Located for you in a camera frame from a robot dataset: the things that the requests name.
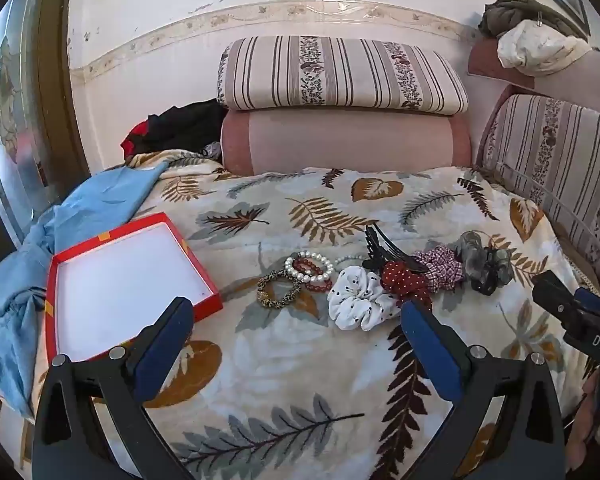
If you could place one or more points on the striped floral sofa seat cushion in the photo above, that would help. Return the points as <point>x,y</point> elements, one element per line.
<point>564,160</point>

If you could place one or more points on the olive green clothing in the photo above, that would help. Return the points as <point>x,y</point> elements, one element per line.
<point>519,12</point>

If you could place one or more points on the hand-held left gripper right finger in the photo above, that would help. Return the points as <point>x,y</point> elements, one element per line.
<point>432,350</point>

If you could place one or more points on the grey scrunchie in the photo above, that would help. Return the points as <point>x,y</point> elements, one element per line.
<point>492,270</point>

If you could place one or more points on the red plaid scrunchie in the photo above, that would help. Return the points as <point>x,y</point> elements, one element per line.
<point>442,270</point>

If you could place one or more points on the white cloth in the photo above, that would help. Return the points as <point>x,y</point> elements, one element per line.
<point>539,52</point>

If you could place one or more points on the red dotted scrunchie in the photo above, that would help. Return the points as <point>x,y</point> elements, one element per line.
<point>404,282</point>

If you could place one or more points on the person's right hand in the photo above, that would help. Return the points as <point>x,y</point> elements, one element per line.
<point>584,415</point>

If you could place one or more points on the red box with white inside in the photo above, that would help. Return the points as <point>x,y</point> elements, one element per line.
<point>125,285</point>

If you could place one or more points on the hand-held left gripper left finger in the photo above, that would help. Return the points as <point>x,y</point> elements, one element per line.
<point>162,355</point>

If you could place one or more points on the black hair claw clip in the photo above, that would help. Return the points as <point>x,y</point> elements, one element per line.
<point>384,250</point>

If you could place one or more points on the white dotted scrunchie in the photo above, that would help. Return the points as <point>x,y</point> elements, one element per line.
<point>352,300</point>

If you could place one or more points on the wide striped floral cushion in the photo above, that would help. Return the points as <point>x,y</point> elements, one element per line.
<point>345,72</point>

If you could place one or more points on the pink sofa bolster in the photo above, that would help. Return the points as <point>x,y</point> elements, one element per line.
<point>345,140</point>

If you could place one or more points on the small grey translucent claw clip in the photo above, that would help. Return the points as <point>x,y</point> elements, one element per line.
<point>467,245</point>

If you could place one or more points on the black and red clothing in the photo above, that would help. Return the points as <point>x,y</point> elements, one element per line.
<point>180,127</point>

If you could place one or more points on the pink sofa armrest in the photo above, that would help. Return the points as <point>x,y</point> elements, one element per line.
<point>579,85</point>

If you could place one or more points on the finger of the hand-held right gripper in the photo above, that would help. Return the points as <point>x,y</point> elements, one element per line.
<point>554,297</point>
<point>594,302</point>

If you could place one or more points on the leaf print blanket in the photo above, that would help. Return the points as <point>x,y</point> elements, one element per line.
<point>300,370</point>

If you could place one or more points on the blue cloth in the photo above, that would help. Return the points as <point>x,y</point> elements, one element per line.
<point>25,280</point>

